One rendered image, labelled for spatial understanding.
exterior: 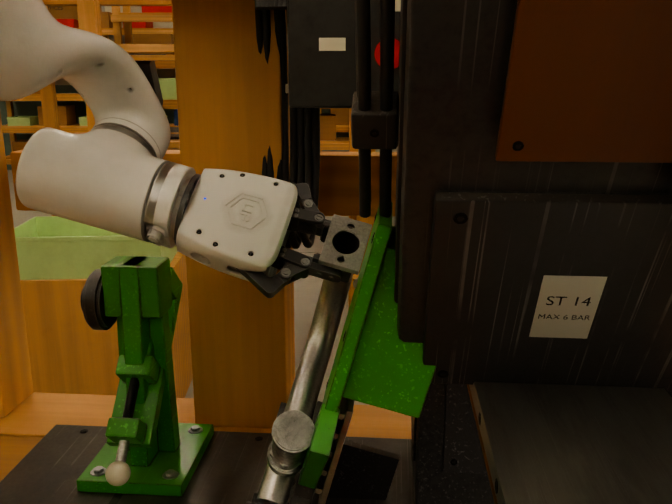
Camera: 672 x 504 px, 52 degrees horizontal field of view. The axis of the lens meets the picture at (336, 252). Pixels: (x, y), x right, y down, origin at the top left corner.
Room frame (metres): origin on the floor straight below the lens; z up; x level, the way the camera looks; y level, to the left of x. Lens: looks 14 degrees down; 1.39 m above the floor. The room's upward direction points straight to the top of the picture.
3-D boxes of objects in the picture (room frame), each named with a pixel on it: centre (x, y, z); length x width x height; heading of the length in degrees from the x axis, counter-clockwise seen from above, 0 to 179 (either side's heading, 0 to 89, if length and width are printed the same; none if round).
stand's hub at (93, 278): (0.81, 0.29, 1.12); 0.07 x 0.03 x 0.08; 175
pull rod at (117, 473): (0.72, 0.25, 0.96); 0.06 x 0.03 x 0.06; 175
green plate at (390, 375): (0.59, -0.05, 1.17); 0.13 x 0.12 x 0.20; 85
